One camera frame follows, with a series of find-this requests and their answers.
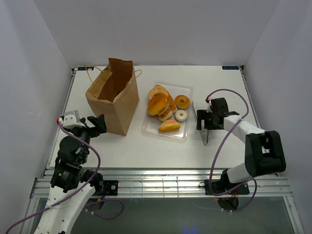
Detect blue label sticker right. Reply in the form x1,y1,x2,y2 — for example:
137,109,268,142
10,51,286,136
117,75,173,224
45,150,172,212
222,66,239,70

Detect orange bread wedge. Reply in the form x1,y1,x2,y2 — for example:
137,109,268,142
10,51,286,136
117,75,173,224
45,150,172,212
167,92,177,112

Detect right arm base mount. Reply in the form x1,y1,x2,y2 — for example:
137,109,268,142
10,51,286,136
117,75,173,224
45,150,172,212
212,180,250,211

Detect metal serving tongs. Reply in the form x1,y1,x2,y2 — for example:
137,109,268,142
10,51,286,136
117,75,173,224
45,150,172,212
192,102,209,146

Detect curved croissant bread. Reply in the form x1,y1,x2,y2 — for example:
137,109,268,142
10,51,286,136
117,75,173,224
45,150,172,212
148,85,169,100

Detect sugared half bun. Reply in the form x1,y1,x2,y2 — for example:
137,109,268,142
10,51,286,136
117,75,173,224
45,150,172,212
159,119,181,132

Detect clear plastic tray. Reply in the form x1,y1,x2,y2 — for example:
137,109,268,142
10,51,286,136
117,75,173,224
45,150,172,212
142,81,193,142

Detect blue label sticker left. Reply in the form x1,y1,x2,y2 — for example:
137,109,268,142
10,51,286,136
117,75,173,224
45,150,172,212
77,66,94,71

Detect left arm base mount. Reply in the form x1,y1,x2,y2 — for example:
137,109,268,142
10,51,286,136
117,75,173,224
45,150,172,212
85,179,119,212

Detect white frosted donut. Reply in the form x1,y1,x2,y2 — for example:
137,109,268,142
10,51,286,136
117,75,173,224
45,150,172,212
175,110,188,122

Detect brown paper bag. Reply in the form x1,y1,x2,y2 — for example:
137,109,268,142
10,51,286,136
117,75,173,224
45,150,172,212
85,58,139,136

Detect brown glazed donut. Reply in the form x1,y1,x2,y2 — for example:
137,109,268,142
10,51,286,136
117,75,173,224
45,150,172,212
175,95,191,110

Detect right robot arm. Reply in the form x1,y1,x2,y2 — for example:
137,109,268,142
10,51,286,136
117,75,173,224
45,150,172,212
195,97,286,195

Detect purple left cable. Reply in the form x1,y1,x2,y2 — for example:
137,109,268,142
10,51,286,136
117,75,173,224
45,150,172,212
5,121,124,234

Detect aluminium frame rail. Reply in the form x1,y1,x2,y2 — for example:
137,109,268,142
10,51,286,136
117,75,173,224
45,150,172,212
29,168,293,198

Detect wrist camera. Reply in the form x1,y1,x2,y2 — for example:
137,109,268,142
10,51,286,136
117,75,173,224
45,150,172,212
57,110,85,129
205,95,214,113

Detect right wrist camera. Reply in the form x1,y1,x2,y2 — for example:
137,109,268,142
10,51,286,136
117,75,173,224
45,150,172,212
205,95,214,113

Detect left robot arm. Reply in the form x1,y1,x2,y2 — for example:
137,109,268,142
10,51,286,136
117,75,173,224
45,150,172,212
35,111,107,234

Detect small tan bread roll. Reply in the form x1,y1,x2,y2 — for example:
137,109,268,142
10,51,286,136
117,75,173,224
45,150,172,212
157,102,173,122

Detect large orange ring bread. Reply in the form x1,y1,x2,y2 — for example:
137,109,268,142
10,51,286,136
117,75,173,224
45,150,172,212
147,94,167,116

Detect blue label sticker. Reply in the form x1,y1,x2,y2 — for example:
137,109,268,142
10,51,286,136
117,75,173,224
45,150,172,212
77,66,94,71
222,66,239,70

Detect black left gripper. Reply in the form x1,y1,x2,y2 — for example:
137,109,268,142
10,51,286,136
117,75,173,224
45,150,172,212
68,113,107,162

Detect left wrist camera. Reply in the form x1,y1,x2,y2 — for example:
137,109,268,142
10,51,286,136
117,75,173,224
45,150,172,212
57,110,85,129

